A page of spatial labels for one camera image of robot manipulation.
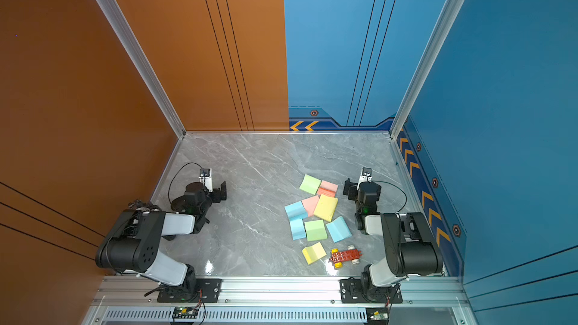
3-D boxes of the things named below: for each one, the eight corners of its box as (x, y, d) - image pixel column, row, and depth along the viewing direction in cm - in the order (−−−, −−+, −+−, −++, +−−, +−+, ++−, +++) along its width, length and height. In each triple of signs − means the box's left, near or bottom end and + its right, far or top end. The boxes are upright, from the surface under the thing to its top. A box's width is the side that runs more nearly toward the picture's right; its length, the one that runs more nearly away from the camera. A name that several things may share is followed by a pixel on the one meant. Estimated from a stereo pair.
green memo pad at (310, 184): (299, 189, 101) (299, 186, 99) (305, 176, 105) (305, 173, 103) (314, 195, 98) (315, 192, 97) (321, 183, 103) (321, 180, 101)
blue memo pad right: (335, 244, 85) (336, 242, 83) (325, 225, 89) (325, 223, 87) (352, 236, 86) (353, 233, 85) (341, 218, 91) (342, 215, 89)
